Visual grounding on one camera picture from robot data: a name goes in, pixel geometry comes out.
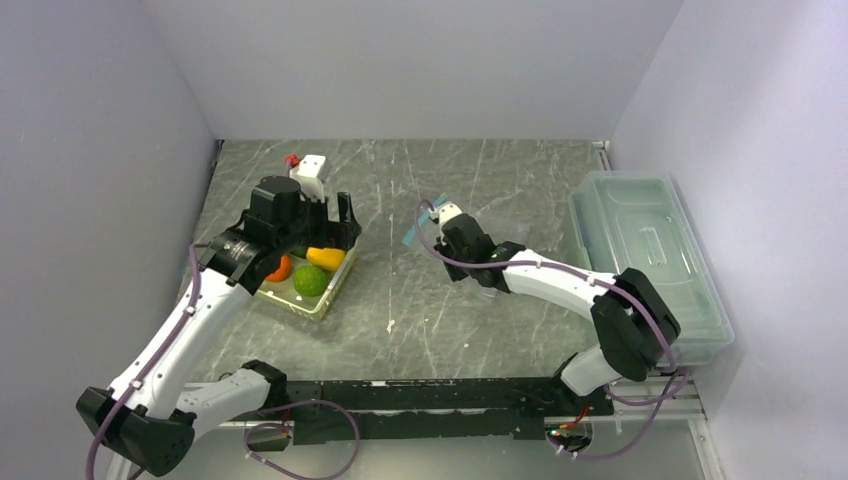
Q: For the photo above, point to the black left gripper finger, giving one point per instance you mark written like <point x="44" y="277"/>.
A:
<point x="320" y="235"/>
<point x="348" y="228"/>

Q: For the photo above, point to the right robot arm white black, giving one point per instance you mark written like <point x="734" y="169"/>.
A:
<point x="634" y="326"/>

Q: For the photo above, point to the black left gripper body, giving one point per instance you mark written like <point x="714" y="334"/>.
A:
<point x="309" y="213"/>

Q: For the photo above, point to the pale yellow plastic basket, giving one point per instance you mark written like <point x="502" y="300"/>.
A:
<point x="284" y="296"/>

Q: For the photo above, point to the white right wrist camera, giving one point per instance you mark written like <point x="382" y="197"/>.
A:
<point x="444" y="213"/>

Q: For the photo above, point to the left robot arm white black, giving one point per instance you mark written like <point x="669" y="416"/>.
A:
<point x="145" y="415"/>

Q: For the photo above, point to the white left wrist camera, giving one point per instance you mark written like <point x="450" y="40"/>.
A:
<point x="310" y="172"/>

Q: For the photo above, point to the clear zip bag blue zipper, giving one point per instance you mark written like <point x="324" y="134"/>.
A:
<point x="423" y="232"/>

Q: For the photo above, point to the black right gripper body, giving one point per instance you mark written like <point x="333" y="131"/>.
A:
<point x="445" y="248"/>

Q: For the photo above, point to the clear plastic lidded container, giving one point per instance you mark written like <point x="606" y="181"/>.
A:
<point x="635" y="219"/>

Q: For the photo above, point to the orange tangerine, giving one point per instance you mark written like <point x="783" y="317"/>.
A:
<point x="282" y="272"/>

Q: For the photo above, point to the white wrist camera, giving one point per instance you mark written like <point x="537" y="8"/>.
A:
<point x="444" y="213"/>
<point x="310" y="172"/>

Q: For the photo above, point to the yellow bell pepper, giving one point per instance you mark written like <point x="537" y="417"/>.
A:
<point x="329" y="259"/>

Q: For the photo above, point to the green bumpy fruit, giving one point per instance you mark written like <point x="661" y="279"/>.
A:
<point x="310" y="281"/>

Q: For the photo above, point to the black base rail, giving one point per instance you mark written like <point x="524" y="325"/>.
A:
<point x="519" y="407"/>

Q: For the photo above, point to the aluminium frame rail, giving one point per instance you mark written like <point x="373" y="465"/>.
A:
<point x="676" y="399"/>

